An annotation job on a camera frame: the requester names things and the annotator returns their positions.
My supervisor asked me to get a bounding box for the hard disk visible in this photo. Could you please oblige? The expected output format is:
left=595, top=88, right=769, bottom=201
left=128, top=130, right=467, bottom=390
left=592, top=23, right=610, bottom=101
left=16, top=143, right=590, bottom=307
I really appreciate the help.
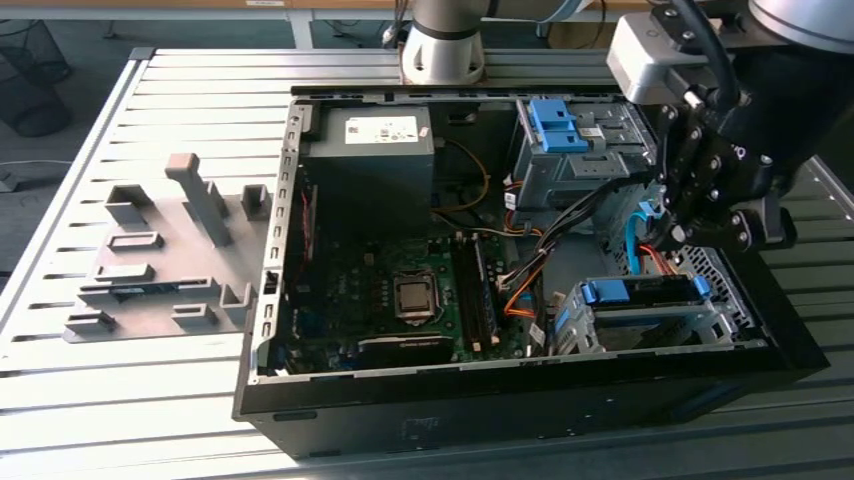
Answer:
left=554, top=274, right=714, bottom=346

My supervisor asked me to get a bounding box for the orange wire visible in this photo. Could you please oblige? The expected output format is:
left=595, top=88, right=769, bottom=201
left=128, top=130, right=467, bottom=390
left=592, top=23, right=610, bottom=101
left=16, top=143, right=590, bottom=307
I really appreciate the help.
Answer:
left=638, top=243, right=681, bottom=277
left=503, top=279, right=539, bottom=319

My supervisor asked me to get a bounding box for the silver disk bay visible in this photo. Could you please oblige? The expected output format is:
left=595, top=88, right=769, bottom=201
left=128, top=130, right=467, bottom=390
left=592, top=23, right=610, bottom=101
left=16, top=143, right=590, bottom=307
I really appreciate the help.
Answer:
left=550, top=272, right=742, bottom=356

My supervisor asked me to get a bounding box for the grey power supply unit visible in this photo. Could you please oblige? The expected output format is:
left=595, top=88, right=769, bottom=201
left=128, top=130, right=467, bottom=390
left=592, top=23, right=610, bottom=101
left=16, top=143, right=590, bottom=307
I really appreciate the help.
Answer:
left=307, top=103, right=439, bottom=221

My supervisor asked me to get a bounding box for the grey parts rack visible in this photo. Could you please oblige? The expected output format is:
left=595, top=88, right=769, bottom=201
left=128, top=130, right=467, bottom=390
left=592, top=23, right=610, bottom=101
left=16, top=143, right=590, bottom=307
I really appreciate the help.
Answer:
left=63, top=152, right=275, bottom=345

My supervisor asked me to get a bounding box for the blue plastic drive latch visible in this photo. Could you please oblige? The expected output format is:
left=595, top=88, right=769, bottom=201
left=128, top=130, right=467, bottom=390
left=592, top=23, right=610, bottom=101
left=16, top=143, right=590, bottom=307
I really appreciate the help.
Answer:
left=530, top=99, right=592, bottom=154

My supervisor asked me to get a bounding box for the blue flat wire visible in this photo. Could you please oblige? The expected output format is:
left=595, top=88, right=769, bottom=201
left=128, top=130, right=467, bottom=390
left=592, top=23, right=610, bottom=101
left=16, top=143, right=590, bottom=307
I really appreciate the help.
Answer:
left=626, top=201, right=670, bottom=276

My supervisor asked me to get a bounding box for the thin yellow wire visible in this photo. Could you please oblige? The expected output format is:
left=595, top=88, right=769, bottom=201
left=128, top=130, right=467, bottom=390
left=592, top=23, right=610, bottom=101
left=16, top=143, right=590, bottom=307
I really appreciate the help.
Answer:
left=431, top=139, right=494, bottom=217

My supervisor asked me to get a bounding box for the black mesh waste bin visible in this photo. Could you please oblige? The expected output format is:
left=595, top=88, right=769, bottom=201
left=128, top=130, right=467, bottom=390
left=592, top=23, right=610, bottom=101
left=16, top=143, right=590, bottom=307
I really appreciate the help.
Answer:
left=0, top=22, right=75, bottom=139

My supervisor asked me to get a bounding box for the black cable bundle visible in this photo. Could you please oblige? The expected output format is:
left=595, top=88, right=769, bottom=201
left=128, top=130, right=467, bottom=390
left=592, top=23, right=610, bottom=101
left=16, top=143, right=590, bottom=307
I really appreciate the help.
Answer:
left=496, top=172, right=653, bottom=291

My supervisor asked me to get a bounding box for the black PC case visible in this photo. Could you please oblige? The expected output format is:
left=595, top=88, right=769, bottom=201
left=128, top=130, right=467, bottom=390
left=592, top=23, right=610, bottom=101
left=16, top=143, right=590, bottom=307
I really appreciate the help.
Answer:
left=231, top=84, right=831, bottom=460

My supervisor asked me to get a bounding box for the silver CPU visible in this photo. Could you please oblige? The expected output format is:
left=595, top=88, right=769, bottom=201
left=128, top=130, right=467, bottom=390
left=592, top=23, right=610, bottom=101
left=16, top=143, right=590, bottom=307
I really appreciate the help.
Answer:
left=396, top=280, right=434, bottom=310

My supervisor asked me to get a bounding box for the green motherboard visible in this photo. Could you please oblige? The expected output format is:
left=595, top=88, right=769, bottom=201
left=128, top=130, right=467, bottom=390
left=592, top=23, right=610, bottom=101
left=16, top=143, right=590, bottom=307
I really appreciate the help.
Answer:
left=286, top=234, right=535, bottom=374

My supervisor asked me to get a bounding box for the black graphics card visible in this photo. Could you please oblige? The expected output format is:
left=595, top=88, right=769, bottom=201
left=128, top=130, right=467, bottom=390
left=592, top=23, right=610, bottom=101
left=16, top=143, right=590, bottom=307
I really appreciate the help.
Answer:
left=356, top=334, right=455, bottom=366

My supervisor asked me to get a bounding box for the metal optical drive cage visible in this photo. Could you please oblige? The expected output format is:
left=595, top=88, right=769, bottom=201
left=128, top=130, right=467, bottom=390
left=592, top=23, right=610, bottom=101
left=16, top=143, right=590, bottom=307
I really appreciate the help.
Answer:
left=512, top=97, right=669, bottom=211

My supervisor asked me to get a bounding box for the black RAM stick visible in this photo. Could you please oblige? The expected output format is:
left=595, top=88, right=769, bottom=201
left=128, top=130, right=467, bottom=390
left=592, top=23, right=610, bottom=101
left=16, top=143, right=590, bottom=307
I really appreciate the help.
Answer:
left=470, top=232, right=503, bottom=346

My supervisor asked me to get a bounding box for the CPU socket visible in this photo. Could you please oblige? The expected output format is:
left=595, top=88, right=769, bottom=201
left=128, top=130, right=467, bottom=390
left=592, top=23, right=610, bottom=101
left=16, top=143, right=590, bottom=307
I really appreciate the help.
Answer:
left=388, top=269, right=446, bottom=326

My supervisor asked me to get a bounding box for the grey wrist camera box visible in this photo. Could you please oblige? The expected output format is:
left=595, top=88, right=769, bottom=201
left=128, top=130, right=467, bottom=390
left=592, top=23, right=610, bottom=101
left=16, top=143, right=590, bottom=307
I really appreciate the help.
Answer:
left=604, top=12, right=717, bottom=104

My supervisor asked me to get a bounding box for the wooden top desk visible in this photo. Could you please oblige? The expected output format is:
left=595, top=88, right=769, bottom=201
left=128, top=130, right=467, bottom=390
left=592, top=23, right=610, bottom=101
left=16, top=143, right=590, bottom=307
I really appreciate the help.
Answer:
left=0, top=0, right=622, bottom=51

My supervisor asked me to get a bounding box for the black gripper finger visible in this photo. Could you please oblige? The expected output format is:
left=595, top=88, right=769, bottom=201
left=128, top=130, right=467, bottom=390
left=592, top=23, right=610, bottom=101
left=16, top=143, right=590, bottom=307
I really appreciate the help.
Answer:
left=650, top=199, right=799, bottom=254
left=657, top=102, right=726, bottom=211

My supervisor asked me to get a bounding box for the black camera cable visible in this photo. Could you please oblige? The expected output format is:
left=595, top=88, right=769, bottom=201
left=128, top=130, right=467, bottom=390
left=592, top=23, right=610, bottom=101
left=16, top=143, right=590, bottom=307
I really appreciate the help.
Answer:
left=666, top=0, right=743, bottom=104

